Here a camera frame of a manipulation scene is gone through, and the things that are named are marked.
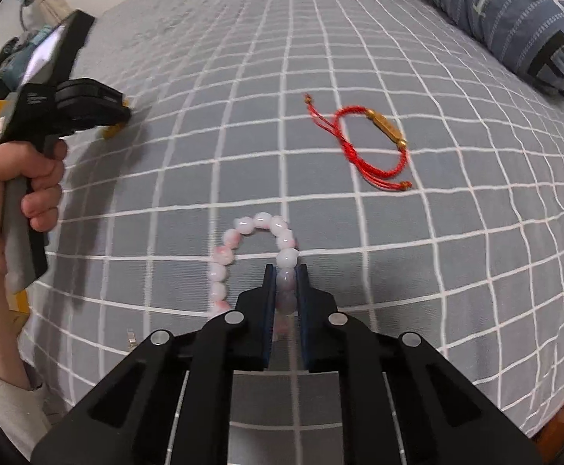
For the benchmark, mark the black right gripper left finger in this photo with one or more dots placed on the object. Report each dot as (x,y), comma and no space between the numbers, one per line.
(168,401)

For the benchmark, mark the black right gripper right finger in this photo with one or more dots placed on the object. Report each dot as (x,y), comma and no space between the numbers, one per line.
(402,402)

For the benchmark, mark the grey sleeved forearm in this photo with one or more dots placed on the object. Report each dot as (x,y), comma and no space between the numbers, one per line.
(22,417)

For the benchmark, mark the teal storage bin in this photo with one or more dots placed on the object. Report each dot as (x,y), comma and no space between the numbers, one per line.
(22,57)

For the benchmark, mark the white pearl cluster earring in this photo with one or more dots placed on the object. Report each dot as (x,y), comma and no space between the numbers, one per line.
(132,341)

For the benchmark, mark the desk lamp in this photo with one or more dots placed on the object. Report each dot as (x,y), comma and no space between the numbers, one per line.
(27,14)

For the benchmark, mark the grey checked bed sheet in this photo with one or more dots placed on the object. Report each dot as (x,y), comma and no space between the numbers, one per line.
(423,181)

